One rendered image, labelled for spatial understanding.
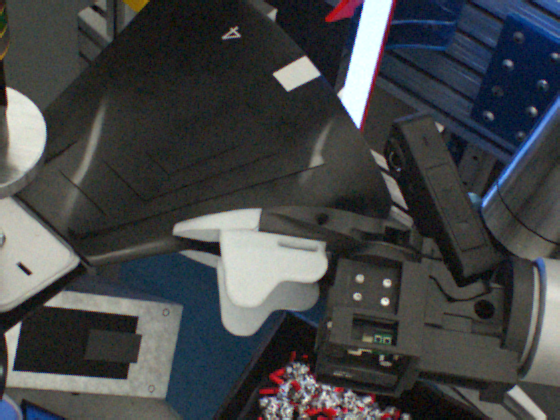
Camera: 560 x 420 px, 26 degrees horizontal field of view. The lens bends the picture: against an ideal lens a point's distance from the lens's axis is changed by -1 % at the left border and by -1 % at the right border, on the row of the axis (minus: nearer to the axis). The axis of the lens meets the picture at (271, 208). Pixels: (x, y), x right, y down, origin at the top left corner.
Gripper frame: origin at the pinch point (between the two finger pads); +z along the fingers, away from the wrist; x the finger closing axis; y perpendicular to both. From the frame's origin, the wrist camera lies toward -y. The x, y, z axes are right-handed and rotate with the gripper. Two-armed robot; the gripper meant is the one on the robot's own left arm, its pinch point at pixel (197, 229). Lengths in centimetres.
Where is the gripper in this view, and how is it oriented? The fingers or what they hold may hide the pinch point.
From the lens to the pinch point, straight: 73.5
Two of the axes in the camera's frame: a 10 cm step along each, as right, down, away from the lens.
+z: -9.9, -1.7, 0.0
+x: -0.8, 4.6, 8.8
